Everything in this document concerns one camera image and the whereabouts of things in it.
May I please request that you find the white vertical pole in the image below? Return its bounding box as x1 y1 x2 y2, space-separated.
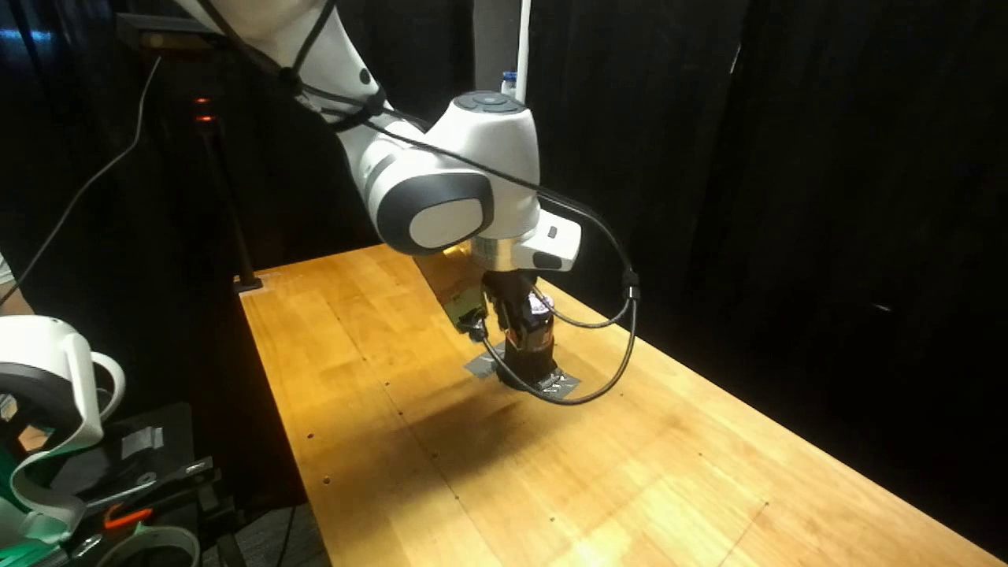
512 0 533 105

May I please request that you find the orange-handled tool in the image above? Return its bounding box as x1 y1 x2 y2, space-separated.
101 507 154 531

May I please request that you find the thin grey wire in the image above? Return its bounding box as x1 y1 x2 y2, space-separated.
7 58 167 293

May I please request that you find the dark upside-down cup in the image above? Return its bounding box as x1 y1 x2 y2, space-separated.
497 293 558 381

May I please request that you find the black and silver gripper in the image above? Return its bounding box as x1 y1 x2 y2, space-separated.
438 246 536 343

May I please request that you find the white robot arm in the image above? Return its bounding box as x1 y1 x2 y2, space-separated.
178 0 584 343

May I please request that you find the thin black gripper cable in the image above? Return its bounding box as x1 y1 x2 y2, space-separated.
199 0 643 410

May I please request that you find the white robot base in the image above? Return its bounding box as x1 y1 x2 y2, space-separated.
0 312 128 521

